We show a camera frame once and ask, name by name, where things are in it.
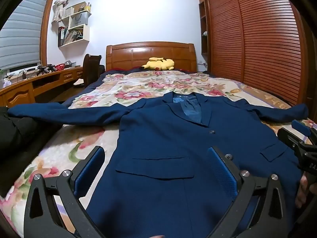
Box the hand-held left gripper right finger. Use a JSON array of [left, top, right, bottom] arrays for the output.
[[207, 146, 291, 238]]

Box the person's right hand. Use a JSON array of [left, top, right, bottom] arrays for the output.
[[295, 172, 311, 209]]

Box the white paper bag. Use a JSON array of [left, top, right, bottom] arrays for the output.
[[68, 12, 88, 29]]

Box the row of books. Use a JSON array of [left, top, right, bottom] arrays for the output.
[[58, 26, 85, 46]]

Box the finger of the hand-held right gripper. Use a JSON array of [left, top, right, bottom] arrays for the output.
[[277, 128, 317, 161], [292, 120, 317, 144]]

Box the wooden bed headboard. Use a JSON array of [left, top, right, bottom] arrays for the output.
[[106, 41, 197, 73]]

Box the dark brown chair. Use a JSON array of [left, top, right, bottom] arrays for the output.
[[74, 54, 106, 88]]

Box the black garment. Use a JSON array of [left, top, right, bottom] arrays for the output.
[[0, 106, 62, 189]]

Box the wooden desk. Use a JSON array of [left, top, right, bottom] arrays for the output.
[[0, 66, 85, 107]]

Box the black tripod device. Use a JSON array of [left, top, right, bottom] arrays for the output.
[[37, 64, 56, 76]]

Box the white wall shelf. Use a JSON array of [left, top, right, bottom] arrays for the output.
[[52, 4, 92, 47]]

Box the wooden slatted wardrobe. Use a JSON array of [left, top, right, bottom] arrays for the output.
[[197, 0, 317, 109]]

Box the tied beige curtain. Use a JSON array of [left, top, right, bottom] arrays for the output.
[[53, 0, 75, 23]]

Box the grey window blind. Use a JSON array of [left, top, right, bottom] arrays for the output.
[[0, 0, 53, 71]]

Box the floral blanket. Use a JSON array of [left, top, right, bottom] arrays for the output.
[[0, 70, 317, 233]]

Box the yellow plush toy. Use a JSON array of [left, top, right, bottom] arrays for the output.
[[141, 57, 175, 71]]

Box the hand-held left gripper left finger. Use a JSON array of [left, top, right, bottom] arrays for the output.
[[23, 146, 106, 238]]

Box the navy blue suit jacket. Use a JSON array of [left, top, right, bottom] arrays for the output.
[[7, 92, 310, 238]]

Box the wooden window frame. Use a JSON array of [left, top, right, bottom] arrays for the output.
[[40, 0, 58, 66]]

